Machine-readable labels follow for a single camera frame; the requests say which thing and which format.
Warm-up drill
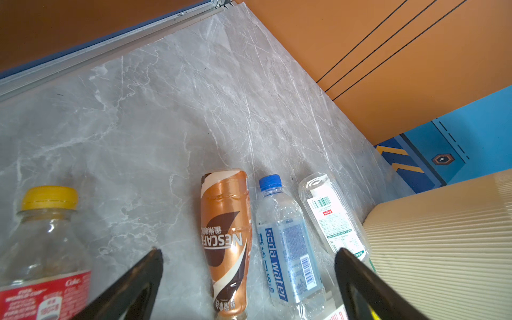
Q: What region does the clear soda water bottle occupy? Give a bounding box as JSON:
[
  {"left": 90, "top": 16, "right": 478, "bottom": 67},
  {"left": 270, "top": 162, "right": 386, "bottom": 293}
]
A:
[{"left": 256, "top": 174, "right": 325, "bottom": 319}]

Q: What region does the clear bottle pink label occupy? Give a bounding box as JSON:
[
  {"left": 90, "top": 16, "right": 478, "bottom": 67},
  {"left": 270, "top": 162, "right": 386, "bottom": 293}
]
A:
[{"left": 324, "top": 305, "right": 349, "bottom": 320}]

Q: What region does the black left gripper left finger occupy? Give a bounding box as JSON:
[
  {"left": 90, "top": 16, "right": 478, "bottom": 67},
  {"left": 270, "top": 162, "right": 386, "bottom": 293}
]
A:
[{"left": 73, "top": 248, "right": 163, "bottom": 319}]

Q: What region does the beige ribbed waste bin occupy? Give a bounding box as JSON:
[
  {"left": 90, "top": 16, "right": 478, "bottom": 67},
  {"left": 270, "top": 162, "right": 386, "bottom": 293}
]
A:
[{"left": 363, "top": 170, "right": 511, "bottom": 319}]

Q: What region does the brown Nescafe coffee bottle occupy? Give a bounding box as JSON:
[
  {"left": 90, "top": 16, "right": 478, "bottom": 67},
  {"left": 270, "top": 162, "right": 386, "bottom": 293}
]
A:
[{"left": 200, "top": 169, "right": 253, "bottom": 319}]

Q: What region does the clear bottle green white label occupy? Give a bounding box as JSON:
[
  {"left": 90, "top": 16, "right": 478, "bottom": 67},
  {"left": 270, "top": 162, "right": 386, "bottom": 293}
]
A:
[{"left": 299, "top": 173, "right": 375, "bottom": 271}]

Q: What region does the clear bottle yellow cap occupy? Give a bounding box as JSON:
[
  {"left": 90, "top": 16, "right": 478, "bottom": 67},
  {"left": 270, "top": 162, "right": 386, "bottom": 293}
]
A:
[{"left": 1, "top": 186, "right": 92, "bottom": 319}]

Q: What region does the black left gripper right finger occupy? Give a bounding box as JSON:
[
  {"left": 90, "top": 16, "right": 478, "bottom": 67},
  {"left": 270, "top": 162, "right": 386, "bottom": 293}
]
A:
[{"left": 335, "top": 248, "right": 427, "bottom": 320}]

